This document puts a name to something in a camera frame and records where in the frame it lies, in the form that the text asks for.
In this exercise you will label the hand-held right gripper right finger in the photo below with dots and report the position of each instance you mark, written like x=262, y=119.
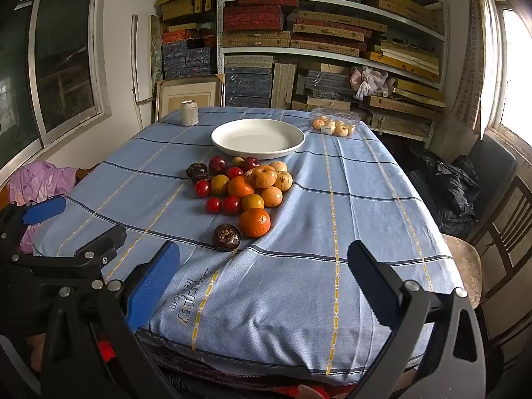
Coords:
x=374, y=286

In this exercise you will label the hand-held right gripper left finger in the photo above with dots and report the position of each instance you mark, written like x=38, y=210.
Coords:
x=153, y=286

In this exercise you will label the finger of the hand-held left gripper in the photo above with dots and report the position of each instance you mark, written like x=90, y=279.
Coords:
x=43, y=210
x=99, y=245

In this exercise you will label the dark purple water chestnut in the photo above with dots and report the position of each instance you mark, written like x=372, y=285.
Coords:
x=226, y=237
x=204, y=176
x=196, y=169

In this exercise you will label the red cherry tomato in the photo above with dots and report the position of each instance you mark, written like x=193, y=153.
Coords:
x=202, y=189
x=231, y=205
x=213, y=205
x=234, y=172

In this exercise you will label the orange mandarin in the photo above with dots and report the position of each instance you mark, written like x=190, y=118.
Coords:
x=254, y=222
x=240, y=187

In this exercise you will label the yellow cherry tomato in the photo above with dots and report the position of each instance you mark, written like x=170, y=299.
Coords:
x=252, y=202
x=220, y=184

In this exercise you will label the pale orange round fruit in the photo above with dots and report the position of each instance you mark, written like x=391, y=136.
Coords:
x=272, y=196

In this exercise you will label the dark red plum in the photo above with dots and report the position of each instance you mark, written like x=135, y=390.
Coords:
x=217, y=164
x=250, y=163

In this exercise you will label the speckled yellow fruit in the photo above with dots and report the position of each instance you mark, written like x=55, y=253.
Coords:
x=284, y=181

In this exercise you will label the small yellow-red apple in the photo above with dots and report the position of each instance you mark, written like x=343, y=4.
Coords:
x=248, y=175
x=264, y=176

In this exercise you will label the small yellow-brown round fruit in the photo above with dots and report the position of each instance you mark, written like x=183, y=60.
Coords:
x=237, y=161

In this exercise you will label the small pale yellow fruit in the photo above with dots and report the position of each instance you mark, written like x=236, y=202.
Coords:
x=279, y=166

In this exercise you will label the white oval plate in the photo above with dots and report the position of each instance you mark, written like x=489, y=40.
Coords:
x=257, y=137

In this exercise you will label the blue checked tablecloth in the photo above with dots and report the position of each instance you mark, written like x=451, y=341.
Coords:
x=291, y=278

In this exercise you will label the black jacket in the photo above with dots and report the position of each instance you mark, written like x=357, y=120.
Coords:
x=453, y=187

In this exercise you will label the brown wooden chair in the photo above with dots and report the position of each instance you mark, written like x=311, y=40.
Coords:
x=509, y=237

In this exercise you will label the white framed sliding window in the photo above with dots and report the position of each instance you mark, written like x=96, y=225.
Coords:
x=62, y=58

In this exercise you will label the white drink can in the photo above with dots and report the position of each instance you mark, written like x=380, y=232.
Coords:
x=190, y=114

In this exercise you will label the pile of small packaged peaches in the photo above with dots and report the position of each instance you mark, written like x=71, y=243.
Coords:
x=343, y=129

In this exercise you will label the dark grey upholstered chair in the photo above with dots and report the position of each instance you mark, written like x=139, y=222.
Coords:
x=494, y=162

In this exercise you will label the long white bar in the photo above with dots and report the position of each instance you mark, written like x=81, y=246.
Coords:
x=134, y=58

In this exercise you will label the mottled green board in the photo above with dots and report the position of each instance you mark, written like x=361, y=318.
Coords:
x=155, y=45

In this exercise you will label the pile of blue and yellow boxes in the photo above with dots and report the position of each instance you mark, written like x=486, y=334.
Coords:
x=183, y=58

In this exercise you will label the pink crumpled cloth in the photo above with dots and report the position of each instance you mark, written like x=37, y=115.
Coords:
x=368, y=81

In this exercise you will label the white metal shelf rack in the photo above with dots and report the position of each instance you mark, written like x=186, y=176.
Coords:
x=220, y=25

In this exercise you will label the brown patterned curtain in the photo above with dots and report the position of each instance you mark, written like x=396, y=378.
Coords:
x=471, y=50

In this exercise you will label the bright wooden framed window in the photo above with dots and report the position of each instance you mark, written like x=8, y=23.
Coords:
x=515, y=70

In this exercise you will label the stacks of flat patterned boxes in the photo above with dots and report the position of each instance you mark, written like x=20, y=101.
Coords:
x=253, y=18

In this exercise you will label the wooden picture frame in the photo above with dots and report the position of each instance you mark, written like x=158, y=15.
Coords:
x=187, y=95

